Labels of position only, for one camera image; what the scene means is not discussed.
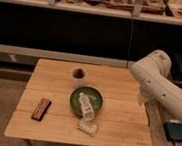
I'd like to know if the black foot pedal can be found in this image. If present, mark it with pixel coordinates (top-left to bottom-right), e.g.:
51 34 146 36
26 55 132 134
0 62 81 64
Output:
163 122 182 142

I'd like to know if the black red snack bar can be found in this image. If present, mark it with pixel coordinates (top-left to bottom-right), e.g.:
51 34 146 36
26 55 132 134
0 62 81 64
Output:
31 98 51 121

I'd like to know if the white plastic bottle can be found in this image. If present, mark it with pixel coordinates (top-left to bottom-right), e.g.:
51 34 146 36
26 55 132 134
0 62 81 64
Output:
79 92 95 122

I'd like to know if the white sponge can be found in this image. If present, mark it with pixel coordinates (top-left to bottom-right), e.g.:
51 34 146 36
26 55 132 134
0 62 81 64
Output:
77 120 98 136

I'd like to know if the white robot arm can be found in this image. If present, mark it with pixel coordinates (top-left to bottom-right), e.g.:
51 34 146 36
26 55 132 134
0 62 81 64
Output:
129 50 182 122

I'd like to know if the wooden table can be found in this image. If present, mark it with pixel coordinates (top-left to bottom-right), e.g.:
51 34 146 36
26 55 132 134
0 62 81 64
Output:
5 59 152 146

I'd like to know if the green ceramic bowl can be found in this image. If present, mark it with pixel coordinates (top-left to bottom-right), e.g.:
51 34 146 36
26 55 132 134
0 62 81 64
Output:
70 86 103 117

